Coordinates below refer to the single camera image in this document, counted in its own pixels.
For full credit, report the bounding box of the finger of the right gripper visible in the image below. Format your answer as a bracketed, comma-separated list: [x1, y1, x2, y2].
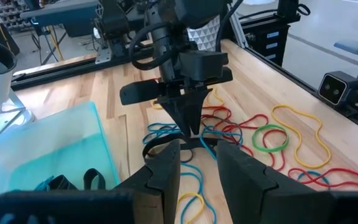
[191, 89, 213, 136]
[160, 93, 193, 138]

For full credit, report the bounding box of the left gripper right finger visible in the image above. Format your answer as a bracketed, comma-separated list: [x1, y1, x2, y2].
[216, 141, 334, 224]

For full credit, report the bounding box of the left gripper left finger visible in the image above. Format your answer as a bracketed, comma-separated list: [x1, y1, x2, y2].
[113, 139, 181, 224]

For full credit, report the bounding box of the teal rubber band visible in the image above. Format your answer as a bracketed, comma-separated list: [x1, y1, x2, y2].
[199, 125, 244, 161]
[142, 122, 183, 146]
[296, 170, 331, 186]
[178, 161, 218, 224]
[33, 175, 55, 192]

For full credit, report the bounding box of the dark grey rubber band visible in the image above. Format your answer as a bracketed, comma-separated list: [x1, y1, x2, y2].
[203, 114, 244, 147]

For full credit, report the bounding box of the wide black rubber band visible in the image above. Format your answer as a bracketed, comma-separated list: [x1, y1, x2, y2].
[83, 168, 107, 191]
[142, 134, 221, 163]
[47, 174, 78, 191]

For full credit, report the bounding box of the wide green rubber band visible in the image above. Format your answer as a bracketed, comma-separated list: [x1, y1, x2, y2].
[252, 123, 290, 153]

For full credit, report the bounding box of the red rubber band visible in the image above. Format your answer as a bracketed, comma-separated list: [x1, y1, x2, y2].
[241, 128, 289, 172]
[201, 105, 270, 147]
[287, 167, 358, 191]

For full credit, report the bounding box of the translucent green plastic bin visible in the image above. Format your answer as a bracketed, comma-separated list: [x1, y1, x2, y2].
[0, 101, 121, 208]

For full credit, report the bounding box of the long yellow rubber band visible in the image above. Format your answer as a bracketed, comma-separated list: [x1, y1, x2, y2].
[271, 104, 332, 169]

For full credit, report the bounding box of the succulent in white pot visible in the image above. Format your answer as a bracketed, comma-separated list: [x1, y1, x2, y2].
[186, 14, 222, 52]

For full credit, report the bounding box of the black drawer cabinet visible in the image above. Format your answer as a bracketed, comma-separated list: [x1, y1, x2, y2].
[240, 14, 291, 68]

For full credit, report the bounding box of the grey side table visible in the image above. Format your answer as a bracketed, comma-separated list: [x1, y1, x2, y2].
[19, 0, 102, 38]

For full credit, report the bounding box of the blue chair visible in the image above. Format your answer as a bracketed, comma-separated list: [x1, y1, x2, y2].
[333, 14, 358, 82]

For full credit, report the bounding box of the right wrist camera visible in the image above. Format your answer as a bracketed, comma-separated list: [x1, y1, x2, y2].
[178, 51, 229, 82]

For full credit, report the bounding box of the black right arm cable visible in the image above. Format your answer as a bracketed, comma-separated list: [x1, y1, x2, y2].
[128, 21, 186, 72]

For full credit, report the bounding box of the silver mounting bracket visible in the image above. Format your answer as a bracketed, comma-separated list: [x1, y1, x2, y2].
[94, 46, 113, 65]

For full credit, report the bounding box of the grey table-level camera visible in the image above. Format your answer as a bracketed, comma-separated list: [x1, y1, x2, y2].
[317, 70, 358, 118]

